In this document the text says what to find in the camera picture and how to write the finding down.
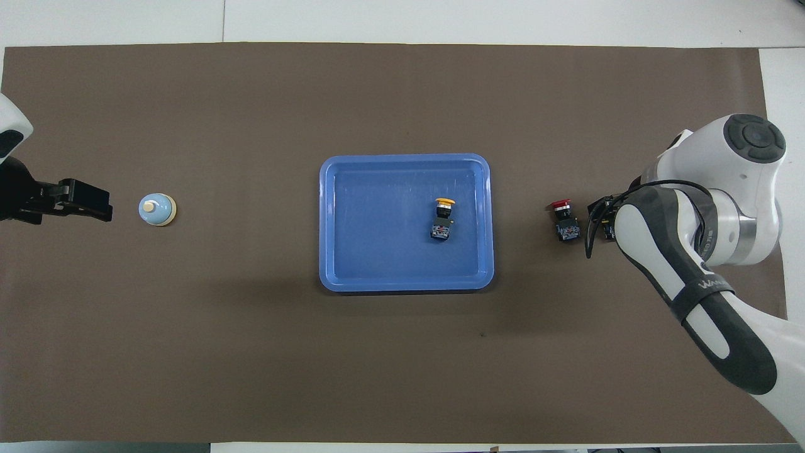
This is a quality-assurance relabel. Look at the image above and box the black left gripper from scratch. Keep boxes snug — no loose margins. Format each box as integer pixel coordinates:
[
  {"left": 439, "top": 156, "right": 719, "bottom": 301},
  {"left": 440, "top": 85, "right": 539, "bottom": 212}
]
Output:
[{"left": 10, "top": 179, "right": 113, "bottom": 225}]

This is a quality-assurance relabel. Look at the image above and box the red push button switch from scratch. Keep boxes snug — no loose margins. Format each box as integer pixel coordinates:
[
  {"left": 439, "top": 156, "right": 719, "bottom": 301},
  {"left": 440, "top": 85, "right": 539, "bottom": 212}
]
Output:
[{"left": 550, "top": 199, "right": 581, "bottom": 244}]

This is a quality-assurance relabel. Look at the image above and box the light blue call bell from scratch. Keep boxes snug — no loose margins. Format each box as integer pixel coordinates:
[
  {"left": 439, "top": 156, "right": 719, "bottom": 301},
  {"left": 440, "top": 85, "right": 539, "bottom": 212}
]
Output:
[{"left": 138, "top": 191, "right": 178, "bottom": 227}]

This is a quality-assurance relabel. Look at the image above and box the yellow push button switch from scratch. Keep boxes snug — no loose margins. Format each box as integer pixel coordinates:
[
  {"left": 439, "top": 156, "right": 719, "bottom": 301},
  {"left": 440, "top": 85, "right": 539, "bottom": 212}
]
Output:
[{"left": 430, "top": 198, "right": 457, "bottom": 242}]

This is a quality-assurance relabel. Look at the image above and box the blue plastic tray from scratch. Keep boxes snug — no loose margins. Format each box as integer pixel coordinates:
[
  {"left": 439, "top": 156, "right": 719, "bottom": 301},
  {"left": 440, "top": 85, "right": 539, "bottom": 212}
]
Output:
[{"left": 319, "top": 153, "right": 495, "bottom": 294}]

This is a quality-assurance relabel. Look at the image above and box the brown table mat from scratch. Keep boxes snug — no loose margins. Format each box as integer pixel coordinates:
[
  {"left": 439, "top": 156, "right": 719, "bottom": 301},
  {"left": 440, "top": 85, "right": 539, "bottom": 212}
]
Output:
[{"left": 0, "top": 42, "right": 802, "bottom": 444}]

